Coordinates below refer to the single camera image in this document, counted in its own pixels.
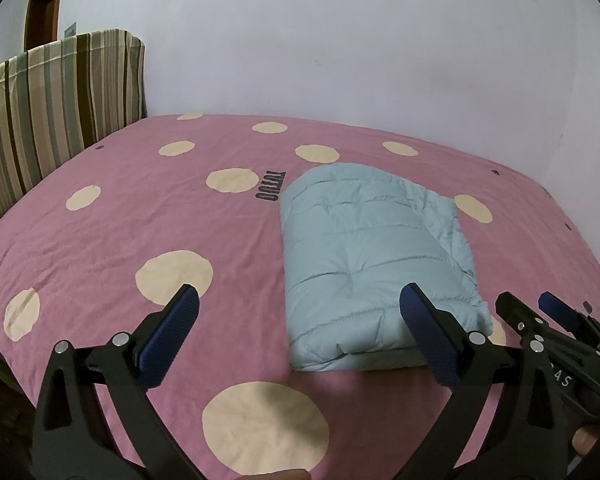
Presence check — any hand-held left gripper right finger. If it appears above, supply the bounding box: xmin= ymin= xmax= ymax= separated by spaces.
xmin=399 ymin=282 xmax=572 ymax=480

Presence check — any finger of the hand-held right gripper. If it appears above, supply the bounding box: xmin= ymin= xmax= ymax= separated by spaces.
xmin=495 ymin=291 xmax=556 ymax=348
xmin=539 ymin=291 xmax=600 ymax=352

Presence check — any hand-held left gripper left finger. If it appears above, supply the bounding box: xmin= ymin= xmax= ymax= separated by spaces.
xmin=30 ymin=283 xmax=203 ymax=480

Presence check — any light blue puffer jacket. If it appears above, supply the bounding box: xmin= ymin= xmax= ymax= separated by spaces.
xmin=278 ymin=162 xmax=493 ymax=373

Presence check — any person's right hand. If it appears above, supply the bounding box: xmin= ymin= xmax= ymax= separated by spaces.
xmin=571 ymin=400 xmax=600 ymax=427

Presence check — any pink polka dot bed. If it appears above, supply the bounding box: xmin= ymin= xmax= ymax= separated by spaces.
xmin=0 ymin=112 xmax=600 ymax=480

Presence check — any striped headboard cushion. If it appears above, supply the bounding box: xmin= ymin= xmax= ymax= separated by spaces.
xmin=0 ymin=29 xmax=147 ymax=236

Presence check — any brown wooden door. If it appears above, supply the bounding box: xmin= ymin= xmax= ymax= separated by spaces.
xmin=24 ymin=0 xmax=68 ymax=53

